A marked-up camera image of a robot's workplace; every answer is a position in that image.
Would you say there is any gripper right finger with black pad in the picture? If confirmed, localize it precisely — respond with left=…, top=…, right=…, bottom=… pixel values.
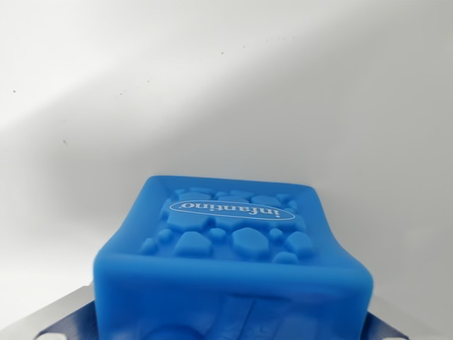
left=360, top=307, right=412, bottom=340

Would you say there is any blue rubber Infantino cube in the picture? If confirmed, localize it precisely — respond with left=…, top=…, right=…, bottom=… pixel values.
left=91, top=174, right=376, bottom=340

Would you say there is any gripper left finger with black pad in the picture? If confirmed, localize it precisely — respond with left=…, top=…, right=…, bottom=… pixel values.
left=5, top=282, right=96, bottom=340

